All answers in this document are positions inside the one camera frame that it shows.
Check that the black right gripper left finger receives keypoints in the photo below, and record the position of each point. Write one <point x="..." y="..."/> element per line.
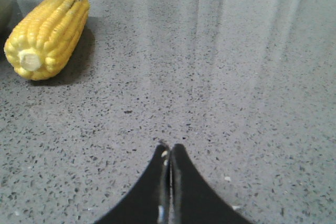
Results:
<point x="149" y="199"/>

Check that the yellow corn cob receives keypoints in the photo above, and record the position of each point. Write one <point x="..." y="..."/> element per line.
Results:
<point x="41" y="44"/>

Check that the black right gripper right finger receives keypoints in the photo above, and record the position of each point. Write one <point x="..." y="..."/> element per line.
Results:
<point x="194" y="201"/>

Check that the pale green electric pot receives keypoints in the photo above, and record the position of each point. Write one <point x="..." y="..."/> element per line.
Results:
<point x="6" y="8"/>

